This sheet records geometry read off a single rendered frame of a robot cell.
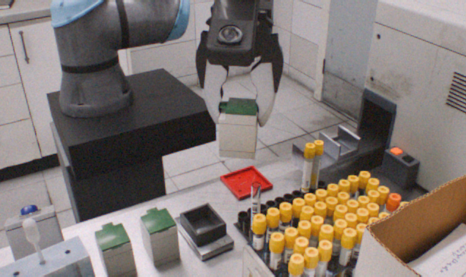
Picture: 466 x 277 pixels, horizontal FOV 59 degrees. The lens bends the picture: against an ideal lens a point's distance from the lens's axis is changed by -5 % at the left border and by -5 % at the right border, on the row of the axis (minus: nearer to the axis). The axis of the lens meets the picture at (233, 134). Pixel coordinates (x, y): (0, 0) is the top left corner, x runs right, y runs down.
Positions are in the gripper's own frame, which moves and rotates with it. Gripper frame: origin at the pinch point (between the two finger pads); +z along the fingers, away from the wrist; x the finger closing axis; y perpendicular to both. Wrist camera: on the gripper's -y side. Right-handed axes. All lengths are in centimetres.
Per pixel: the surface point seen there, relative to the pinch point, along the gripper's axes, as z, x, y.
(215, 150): 108, 31, 154
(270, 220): 9.3, -4.8, -8.1
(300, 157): 15.5, -9.1, 15.5
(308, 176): 14.4, -10.2, 8.4
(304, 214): 8.6, -8.9, -7.2
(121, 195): 31.2, 27.0, 19.5
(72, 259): 10.1, 17.0, -16.9
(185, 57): 84, 65, 235
